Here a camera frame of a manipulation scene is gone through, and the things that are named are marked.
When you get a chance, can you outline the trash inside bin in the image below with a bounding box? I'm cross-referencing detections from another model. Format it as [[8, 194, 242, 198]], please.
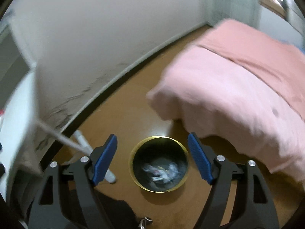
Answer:
[[141, 162, 187, 184]]

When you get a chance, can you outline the black gold-rimmed trash bin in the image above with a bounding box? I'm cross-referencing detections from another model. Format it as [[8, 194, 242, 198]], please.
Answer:
[[129, 136, 189, 193]]

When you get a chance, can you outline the white table leg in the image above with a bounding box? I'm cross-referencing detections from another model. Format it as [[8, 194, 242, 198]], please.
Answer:
[[36, 119, 116, 184]]

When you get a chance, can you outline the white round table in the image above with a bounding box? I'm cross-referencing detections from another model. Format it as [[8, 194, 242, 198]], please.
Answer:
[[1, 69, 41, 200]]

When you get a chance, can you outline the pink bed blanket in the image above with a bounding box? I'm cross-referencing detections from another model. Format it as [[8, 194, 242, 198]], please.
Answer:
[[147, 19, 304, 181]]

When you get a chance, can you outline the white shelving unit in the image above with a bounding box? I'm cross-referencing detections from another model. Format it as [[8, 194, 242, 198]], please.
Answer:
[[1, 10, 37, 109]]

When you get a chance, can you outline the grey window curtain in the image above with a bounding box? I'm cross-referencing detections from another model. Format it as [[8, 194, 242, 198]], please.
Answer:
[[206, 0, 261, 28]]

